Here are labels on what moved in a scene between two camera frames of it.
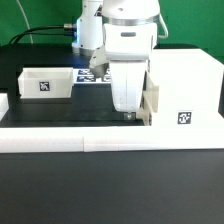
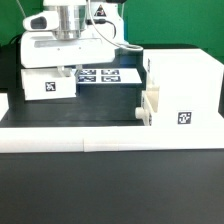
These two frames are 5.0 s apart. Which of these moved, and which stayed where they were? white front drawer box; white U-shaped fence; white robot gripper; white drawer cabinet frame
Moved: white robot gripper
Stayed: white U-shaped fence; white drawer cabinet frame; white front drawer box
